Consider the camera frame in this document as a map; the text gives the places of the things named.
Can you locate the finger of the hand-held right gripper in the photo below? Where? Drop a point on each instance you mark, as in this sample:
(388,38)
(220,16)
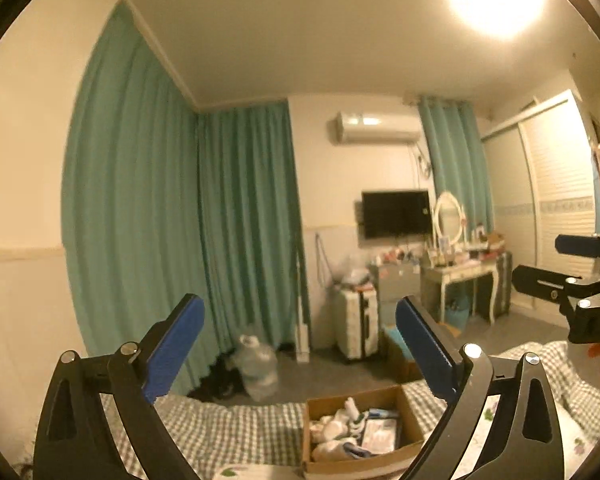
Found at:
(575,244)
(540,282)

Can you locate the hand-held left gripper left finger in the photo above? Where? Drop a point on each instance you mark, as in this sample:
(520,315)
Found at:
(175,355)

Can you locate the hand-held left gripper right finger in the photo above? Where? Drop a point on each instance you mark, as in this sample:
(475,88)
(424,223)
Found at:
(425,350)

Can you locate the small blue white carton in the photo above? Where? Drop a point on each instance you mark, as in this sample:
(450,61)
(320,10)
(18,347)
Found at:
(382,414)

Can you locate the white green plush toy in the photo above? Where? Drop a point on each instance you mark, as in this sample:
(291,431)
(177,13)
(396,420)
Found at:
(351,407)

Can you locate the tissue paper pack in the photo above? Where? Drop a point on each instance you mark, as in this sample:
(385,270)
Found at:
(380,435)

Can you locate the white plush tube toy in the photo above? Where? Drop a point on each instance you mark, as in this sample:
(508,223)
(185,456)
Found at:
(325,452)

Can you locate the floor cardboard box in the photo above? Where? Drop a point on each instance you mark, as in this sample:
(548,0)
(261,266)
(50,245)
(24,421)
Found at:
(400,362)

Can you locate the blue plastic basket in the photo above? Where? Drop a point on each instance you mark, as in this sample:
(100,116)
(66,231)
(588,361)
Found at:
(457,312)

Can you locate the dark cloth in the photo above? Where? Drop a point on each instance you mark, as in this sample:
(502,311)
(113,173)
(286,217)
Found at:
(220,380)

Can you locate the white louvred wardrobe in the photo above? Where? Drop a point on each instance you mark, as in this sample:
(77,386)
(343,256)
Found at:
(545,200)

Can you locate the white suitcase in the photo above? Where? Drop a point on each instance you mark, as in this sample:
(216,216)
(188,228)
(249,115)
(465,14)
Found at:
(357,320)

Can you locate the white dressing table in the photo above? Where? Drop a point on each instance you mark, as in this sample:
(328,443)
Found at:
(457,275)

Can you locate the clear water jug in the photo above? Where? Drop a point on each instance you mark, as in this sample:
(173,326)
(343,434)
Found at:
(257,365)

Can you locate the grey gingham bed sheet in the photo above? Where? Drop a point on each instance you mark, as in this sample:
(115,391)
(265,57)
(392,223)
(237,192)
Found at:
(230,425)

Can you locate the clear plastic bag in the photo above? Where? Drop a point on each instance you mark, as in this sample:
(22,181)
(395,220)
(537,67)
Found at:
(352,270)

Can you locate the white oval mirror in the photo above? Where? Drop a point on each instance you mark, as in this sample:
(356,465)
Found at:
(450,220)

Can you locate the white pole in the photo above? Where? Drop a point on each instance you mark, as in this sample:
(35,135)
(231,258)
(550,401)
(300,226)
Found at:
(300,300)

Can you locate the narrow green curtain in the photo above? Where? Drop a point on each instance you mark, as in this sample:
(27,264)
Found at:
(455,160)

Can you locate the wide green curtain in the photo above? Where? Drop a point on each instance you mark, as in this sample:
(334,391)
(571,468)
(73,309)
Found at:
(130,210)

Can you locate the white air conditioner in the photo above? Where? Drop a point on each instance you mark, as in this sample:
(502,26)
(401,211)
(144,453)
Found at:
(377,127)

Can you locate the black wall television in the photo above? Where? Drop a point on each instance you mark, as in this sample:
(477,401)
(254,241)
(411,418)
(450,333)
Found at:
(395,212)

